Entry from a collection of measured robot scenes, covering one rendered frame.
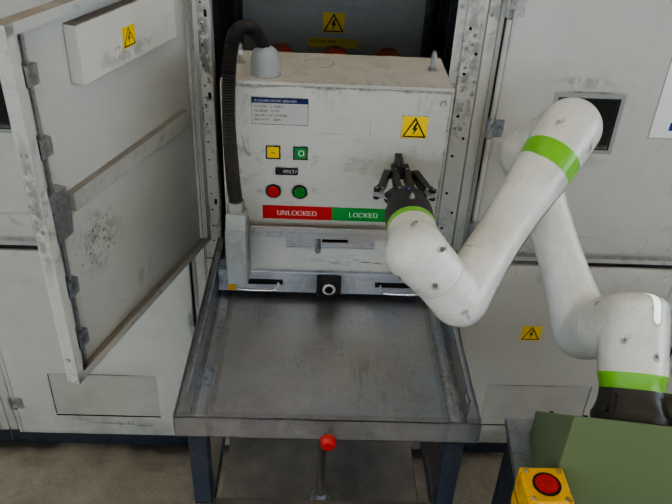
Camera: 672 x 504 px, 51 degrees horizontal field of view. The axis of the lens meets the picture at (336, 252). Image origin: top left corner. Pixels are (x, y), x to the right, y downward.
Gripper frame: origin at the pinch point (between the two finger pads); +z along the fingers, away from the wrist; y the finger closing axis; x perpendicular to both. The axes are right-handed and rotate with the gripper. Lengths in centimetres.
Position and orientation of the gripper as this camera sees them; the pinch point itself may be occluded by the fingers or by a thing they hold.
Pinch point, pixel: (399, 166)
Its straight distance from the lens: 153.4
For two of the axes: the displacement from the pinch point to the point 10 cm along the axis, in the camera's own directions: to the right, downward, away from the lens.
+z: -0.1, -5.4, 8.4
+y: 10.0, 0.3, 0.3
